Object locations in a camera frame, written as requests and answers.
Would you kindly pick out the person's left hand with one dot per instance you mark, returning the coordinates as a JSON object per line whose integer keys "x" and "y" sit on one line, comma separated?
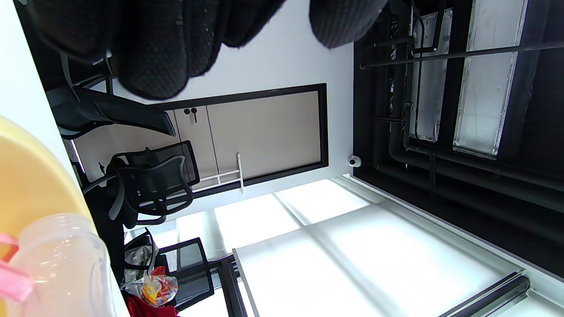
{"x": 150, "y": 48}

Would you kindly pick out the clear plastic baby bottle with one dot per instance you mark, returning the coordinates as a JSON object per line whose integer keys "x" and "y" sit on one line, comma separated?
{"x": 66, "y": 264}

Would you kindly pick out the black office chair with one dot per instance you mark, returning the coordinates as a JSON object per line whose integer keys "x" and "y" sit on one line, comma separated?
{"x": 150, "y": 185}
{"x": 110, "y": 112}

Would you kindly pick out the white metal table leg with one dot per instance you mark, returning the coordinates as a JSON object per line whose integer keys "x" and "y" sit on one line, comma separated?
{"x": 239, "y": 171}

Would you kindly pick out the yellow plastic basin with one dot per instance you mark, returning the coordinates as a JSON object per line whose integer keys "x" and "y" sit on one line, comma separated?
{"x": 26, "y": 176}

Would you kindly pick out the black chair with bags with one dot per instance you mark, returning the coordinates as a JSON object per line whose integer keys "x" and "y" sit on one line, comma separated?
{"x": 189, "y": 273}

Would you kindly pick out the orange plastic bag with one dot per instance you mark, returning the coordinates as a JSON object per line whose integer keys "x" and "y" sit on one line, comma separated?
{"x": 156, "y": 286}

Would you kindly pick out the red bag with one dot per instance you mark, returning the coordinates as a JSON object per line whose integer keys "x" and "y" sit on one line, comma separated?
{"x": 145, "y": 308}

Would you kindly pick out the black ceiling pipes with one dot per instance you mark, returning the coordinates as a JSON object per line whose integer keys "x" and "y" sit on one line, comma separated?
{"x": 396, "y": 149}

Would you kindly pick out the beige cabinet with black frame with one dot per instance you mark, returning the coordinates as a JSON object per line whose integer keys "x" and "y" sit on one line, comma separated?
{"x": 264, "y": 132}

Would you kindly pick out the white dome security camera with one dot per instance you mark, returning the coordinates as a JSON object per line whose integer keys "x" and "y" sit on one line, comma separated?
{"x": 354, "y": 161}

